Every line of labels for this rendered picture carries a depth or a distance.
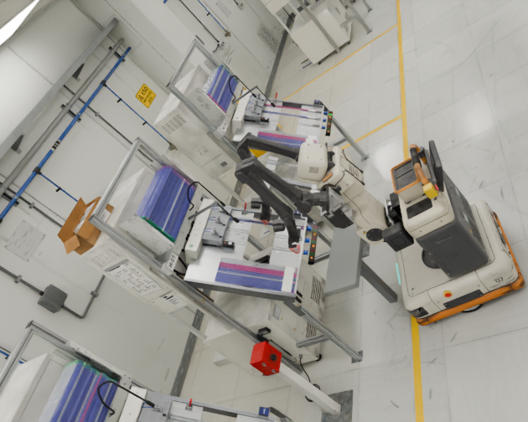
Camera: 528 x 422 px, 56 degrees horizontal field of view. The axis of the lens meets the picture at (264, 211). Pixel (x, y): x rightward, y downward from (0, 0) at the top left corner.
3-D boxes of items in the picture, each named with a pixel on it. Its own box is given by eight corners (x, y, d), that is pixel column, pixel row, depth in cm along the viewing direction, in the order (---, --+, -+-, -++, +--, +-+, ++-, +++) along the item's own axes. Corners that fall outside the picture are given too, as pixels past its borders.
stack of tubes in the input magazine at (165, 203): (196, 187, 348) (168, 162, 336) (175, 241, 313) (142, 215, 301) (184, 194, 355) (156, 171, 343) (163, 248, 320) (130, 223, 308)
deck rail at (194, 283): (295, 300, 312) (295, 294, 308) (294, 302, 311) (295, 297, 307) (184, 283, 320) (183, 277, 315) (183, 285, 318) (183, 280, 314)
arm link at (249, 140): (240, 136, 288) (243, 127, 296) (235, 155, 297) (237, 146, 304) (314, 157, 293) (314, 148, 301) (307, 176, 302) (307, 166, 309)
